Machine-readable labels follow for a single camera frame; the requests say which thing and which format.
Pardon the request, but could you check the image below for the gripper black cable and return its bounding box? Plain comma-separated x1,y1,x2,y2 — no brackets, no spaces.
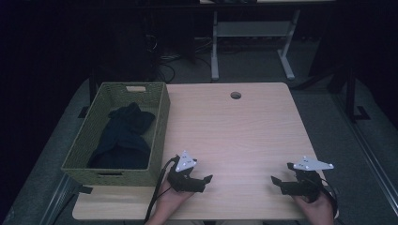
314,177,340,218
144,157,177,223

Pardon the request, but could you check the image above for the tangle of floor cables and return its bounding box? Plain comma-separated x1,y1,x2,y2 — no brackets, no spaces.
146,32,214,83

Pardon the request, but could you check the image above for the person's right hand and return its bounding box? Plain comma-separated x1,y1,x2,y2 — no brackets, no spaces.
292,187,336,225

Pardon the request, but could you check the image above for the white metal desk frame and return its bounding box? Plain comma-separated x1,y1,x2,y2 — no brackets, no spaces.
200,0,336,82

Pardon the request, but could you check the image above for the green woven basket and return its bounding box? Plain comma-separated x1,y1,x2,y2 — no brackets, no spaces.
60,82,171,188

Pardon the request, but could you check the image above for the dark navy shirt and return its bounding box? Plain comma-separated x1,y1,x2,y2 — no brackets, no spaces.
87,101,157,171

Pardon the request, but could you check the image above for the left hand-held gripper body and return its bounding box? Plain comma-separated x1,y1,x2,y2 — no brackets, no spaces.
167,150,207,193

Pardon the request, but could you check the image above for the person's left hand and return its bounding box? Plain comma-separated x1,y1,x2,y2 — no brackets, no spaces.
154,180,195,220

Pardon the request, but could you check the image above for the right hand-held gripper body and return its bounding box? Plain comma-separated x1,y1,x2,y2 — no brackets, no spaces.
281,156,334,203

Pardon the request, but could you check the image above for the black metal stand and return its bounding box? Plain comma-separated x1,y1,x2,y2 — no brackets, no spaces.
344,65,372,124

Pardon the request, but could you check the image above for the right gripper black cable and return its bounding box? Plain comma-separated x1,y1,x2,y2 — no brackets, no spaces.
314,177,340,218

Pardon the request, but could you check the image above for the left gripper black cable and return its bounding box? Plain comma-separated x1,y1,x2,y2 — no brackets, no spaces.
144,157,177,223

